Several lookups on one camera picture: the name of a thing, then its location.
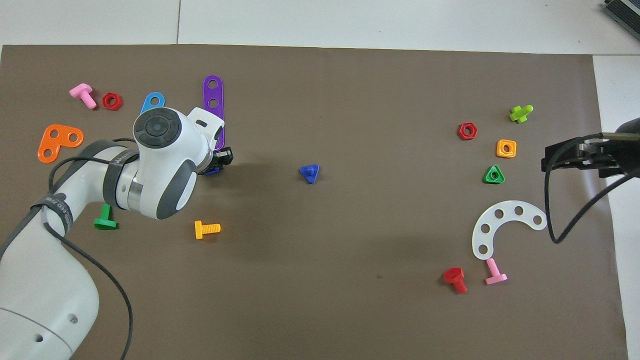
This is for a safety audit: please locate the blue triangle-head screw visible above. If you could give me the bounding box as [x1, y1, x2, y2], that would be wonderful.
[299, 164, 321, 185]

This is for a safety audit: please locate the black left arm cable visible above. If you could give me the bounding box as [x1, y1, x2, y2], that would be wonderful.
[42, 137, 136, 360]

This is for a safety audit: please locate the red plastic screw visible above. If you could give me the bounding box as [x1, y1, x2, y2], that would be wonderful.
[442, 267, 468, 295]

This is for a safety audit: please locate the pink plastic screw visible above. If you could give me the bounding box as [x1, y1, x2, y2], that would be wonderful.
[484, 257, 509, 286]
[69, 83, 98, 110]

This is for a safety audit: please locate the orange three-hole angle plate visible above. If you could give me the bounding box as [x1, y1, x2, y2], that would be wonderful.
[37, 124, 85, 164]

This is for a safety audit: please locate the dark ribbed device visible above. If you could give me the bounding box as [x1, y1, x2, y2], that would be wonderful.
[602, 0, 640, 28]

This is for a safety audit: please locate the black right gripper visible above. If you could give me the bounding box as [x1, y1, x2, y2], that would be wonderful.
[541, 139, 623, 179]

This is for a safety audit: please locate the brown table mat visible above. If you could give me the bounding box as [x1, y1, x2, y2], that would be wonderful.
[0, 44, 630, 360]

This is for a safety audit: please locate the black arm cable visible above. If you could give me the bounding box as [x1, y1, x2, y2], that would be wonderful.
[42, 137, 136, 360]
[543, 131, 640, 245]

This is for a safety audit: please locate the orange plastic screw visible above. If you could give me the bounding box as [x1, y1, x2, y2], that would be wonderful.
[194, 220, 222, 240]

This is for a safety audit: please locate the purple four-hole strip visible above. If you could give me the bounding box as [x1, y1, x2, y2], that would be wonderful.
[202, 75, 226, 152]

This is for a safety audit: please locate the lime cross-head screw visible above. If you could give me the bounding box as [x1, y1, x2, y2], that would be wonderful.
[509, 104, 534, 124]

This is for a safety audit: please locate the green triangle nut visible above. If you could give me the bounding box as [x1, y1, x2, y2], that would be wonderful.
[482, 164, 506, 185]

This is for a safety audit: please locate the blue two-hole strip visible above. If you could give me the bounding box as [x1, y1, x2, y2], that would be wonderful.
[140, 91, 166, 116]

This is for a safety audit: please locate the white curved perforated strip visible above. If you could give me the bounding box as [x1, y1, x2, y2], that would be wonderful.
[471, 200, 549, 261]

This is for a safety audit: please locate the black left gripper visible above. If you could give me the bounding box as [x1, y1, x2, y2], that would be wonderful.
[204, 146, 235, 173]

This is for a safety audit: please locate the green plastic screw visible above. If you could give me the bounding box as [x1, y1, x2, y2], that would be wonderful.
[93, 204, 119, 231]

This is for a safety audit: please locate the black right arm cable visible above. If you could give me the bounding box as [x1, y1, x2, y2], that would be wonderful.
[543, 131, 640, 245]

